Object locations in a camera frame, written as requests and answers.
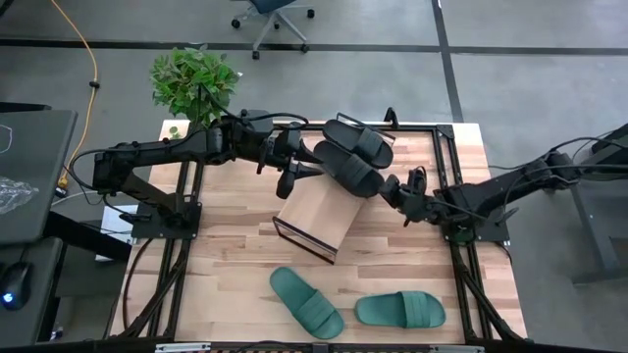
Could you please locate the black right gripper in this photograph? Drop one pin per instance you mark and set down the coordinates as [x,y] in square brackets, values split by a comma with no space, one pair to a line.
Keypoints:
[422,206]

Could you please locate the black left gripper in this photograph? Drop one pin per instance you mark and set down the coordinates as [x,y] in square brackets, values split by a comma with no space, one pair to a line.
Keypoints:
[279,149]

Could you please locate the black rubber slide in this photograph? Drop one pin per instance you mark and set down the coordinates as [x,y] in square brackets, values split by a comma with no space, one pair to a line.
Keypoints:
[350,171]
[360,142]

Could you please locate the green rubber slide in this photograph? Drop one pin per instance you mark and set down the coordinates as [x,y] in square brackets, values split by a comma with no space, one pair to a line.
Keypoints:
[306,304]
[400,310]

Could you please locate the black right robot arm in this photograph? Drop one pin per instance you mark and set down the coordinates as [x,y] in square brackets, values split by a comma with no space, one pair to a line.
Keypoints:
[505,188]

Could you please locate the tall leafy potted plant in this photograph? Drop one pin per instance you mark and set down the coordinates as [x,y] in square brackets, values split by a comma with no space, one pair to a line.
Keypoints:
[191,83]

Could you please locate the blue office chair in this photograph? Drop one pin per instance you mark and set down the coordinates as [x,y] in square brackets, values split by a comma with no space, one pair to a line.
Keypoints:
[267,5]

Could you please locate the white flat box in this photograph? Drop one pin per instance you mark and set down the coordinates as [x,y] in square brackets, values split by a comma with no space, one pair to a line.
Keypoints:
[113,230]

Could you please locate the clear plastic bag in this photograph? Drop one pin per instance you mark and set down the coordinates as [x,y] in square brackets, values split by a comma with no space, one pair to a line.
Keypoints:
[15,193]

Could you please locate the black computer mouse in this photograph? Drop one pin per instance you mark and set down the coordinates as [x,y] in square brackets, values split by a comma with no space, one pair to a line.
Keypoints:
[16,284]

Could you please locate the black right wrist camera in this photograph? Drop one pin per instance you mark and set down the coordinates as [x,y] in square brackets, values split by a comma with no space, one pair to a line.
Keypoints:
[418,181]

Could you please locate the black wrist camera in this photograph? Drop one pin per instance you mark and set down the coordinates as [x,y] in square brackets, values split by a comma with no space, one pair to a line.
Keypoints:
[286,184]
[418,181]

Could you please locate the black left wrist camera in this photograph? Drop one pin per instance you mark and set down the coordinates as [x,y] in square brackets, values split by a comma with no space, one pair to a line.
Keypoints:
[286,184]

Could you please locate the wooden shelf with black frame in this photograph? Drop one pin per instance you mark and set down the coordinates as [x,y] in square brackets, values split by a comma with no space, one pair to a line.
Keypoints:
[319,216]

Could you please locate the black frame clamp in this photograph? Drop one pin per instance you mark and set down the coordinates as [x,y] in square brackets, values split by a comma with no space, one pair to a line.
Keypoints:
[391,116]

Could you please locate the black aluminium rig frame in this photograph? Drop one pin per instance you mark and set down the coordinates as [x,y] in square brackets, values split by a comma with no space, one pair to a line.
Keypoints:
[445,131]

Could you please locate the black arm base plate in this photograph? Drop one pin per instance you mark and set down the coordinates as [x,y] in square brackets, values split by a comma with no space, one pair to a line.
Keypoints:
[490,233]
[147,229]

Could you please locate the silver metal bracket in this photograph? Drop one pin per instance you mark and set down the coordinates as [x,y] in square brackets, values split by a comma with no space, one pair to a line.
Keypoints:
[181,347]
[456,349]

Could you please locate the grey metal table frame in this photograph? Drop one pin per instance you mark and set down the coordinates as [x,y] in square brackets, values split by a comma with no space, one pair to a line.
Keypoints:
[596,230]

